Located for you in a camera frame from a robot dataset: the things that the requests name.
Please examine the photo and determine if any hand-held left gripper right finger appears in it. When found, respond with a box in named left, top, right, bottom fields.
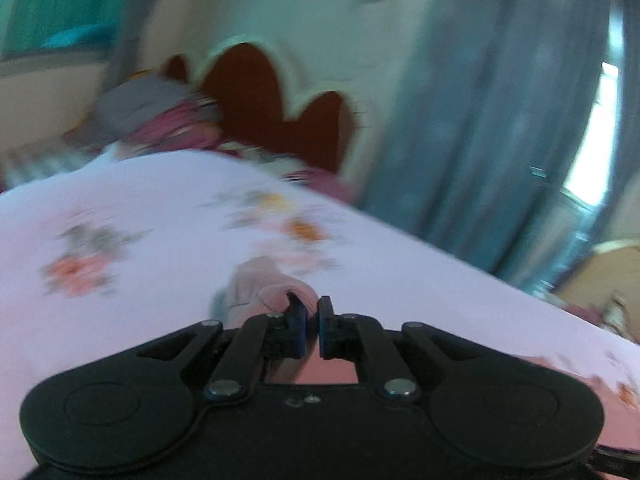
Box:
left=318, top=296, right=487, bottom=404

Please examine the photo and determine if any teal curtain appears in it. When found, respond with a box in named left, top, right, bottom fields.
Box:
left=359, top=0, right=627, bottom=287
left=0, top=0, right=132, bottom=55

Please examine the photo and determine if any bright window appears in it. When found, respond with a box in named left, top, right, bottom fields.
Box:
left=560, top=60, right=624, bottom=207

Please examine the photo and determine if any cream round headboard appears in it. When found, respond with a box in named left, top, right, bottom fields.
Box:
left=554, top=239, right=640, bottom=332

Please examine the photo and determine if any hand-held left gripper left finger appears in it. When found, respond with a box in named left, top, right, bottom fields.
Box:
left=136, top=294, right=307, bottom=404

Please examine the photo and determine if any brown headboard with cream frame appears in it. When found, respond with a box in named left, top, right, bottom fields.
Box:
left=160, top=35, right=377, bottom=202

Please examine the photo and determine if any grey and pink bedding pile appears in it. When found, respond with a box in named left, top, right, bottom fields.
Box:
left=64, top=71, right=362, bottom=202

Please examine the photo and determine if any white floral bed sheet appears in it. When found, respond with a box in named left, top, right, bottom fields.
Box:
left=0, top=150, right=640, bottom=480

